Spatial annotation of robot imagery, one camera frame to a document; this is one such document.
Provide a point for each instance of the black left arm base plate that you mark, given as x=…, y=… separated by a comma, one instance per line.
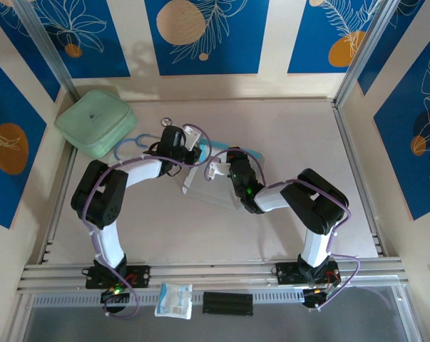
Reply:
x=139, y=276

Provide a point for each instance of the blue stethoscope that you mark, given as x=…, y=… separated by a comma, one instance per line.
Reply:
x=166, y=122

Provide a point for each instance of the aluminium right frame post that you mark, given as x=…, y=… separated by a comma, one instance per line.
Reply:
x=364, y=50

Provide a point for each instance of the aluminium left side rail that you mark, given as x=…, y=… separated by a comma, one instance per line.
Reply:
x=65, y=178

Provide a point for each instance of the black left controller board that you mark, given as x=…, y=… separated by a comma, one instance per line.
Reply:
x=109, y=296

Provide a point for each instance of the aluminium left frame post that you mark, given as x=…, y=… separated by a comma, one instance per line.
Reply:
x=43, y=46

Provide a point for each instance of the aluminium front frame rail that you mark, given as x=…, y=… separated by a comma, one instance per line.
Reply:
x=218, y=274

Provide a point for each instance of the blue floral wall poster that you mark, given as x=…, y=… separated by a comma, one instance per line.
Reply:
x=104, y=53
x=236, y=53
x=22, y=53
x=396, y=46
x=396, y=160
x=307, y=35
x=4, y=89

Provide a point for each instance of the teal and white paper box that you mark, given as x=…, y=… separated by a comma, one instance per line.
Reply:
x=211, y=192

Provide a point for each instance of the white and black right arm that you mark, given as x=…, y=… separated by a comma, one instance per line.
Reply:
x=316, y=246

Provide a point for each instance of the aluminium frame post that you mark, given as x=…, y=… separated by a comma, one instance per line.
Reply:
x=43, y=46
x=364, y=50

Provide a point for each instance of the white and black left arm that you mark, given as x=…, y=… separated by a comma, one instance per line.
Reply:
x=111, y=242

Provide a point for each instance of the mint green zipped case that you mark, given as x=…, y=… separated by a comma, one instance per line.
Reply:
x=93, y=121

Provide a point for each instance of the black right controller board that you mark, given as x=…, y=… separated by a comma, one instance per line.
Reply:
x=312, y=300

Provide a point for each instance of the aluminium right side rail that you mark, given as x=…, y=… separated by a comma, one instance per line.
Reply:
x=361, y=178

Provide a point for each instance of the black controller board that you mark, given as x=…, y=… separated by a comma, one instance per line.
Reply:
x=109, y=296
x=312, y=300

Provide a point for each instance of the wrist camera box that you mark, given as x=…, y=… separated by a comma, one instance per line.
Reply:
x=214, y=171
x=192, y=137

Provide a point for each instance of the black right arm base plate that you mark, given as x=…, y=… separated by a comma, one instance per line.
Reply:
x=286, y=272

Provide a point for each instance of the white gauze packet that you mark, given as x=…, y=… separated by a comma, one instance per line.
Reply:
x=173, y=301

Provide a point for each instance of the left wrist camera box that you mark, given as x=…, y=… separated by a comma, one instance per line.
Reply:
x=192, y=137

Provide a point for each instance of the black ribbed block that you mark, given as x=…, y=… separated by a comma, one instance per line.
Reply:
x=228, y=303

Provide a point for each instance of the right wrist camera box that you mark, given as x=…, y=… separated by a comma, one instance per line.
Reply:
x=214, y=171

